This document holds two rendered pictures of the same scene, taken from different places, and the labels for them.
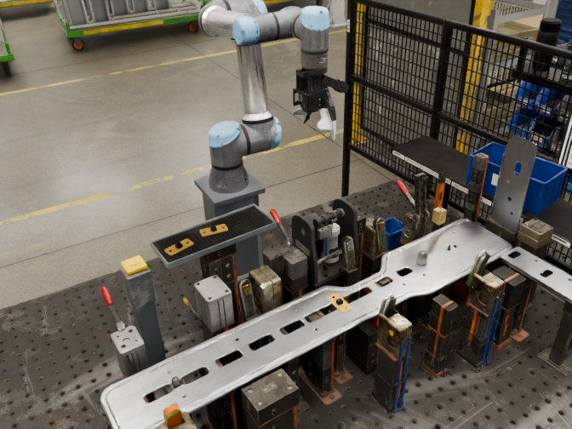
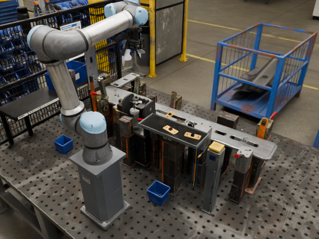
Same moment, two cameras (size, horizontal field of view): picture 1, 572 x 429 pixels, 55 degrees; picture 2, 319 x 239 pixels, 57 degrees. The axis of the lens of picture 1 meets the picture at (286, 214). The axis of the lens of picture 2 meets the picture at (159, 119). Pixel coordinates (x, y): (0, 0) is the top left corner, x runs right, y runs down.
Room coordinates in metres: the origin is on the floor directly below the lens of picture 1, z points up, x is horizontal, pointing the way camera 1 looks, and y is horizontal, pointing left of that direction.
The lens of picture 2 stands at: (1.99, 1.41, 2.07)
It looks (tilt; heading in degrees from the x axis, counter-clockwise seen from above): 33 degrees down; 247
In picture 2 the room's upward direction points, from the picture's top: straight up
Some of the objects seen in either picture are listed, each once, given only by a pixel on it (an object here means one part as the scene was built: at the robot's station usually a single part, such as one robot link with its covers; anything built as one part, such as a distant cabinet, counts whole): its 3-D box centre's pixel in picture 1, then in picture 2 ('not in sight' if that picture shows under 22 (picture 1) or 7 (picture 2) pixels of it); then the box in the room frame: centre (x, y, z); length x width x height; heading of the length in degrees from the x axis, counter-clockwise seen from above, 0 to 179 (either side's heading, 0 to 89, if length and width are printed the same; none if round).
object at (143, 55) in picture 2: not in sight; (147, 43); (0.15, -3.45, 0.36); 0.50 x 0.50 x 0.73
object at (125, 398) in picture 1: (335, 308); (173, 115); (1.23, -0.14, 1.00); 1.38 x 0.22 x 0.02; 122
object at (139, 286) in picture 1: (147, 324); (211, 180); (1.27, 0.44, 0.92); 0.08 x 0.08 x 0.44; 32
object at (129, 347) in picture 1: (138, 383); (240, 176); (1.07, 0.44, 0.88); 0.11 x 0.10 x 0.36; 32
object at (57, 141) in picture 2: (390, 234); (63, 144); (1.95, -0.45, 0.74); 0.11 x 0.10 x 0.09; 122
